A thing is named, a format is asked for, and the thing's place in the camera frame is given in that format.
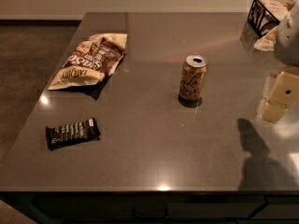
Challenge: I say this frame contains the brown and white chip bag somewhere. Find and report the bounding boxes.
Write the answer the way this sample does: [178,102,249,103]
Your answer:
[49,34,128,91]

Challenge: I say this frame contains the tan LaCroix soda can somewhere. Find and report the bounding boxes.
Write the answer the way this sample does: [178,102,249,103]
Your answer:
[178,55,207,102]

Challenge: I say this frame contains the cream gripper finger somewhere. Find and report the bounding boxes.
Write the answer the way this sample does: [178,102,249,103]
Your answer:
[258,66,299,123]

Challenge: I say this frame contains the white paper napkins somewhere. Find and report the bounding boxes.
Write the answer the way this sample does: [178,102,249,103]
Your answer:
[253,0,296,51]

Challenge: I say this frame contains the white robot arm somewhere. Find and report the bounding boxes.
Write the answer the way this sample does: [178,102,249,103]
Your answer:
[258,3,299,123]

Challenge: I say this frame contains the black wire napkin holder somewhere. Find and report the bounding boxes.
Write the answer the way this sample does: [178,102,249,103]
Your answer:
[247,0,295,39]

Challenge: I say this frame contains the black rxbar chocolate bar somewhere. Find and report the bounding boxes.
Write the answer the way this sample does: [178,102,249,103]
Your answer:
[46,118,100,151]

